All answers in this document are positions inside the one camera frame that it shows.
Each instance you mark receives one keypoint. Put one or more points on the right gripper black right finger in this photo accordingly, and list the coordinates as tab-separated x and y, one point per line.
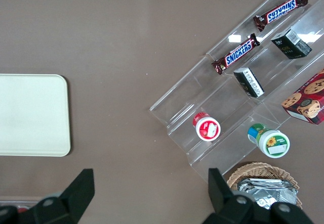
227	206

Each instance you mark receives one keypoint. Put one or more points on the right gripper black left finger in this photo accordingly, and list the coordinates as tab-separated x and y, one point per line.
73	198

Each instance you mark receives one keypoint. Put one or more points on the light tan wicker basket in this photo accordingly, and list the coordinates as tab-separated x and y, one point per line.
253	169

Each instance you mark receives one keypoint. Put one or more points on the cream plastic tray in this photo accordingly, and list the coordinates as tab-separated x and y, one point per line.
30	115

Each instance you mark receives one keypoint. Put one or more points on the silver foil packet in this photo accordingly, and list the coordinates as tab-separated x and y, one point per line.
268	191

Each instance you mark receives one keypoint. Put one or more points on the red cola bottle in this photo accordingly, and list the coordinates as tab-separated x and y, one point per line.
21	209

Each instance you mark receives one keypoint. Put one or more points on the clear acrylic bottle rack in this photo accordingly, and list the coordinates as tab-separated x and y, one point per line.
15	203

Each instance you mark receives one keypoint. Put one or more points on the green lidded yogurt cup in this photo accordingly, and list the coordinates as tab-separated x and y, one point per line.
273	143

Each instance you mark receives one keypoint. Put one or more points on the red lidded yogurt cup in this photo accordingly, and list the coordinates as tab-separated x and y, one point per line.
207	129

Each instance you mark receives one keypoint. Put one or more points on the clear acrylic stepped stand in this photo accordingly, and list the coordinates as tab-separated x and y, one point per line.
192	95

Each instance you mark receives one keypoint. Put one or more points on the small black carton box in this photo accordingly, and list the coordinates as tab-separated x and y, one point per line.
291	45
249	82

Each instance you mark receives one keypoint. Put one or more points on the red chocolate chip cookie box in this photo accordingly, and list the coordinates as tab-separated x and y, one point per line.
308	100

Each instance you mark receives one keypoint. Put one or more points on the Snickers chocolate bar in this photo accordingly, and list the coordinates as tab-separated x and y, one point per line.
238	53
281	10

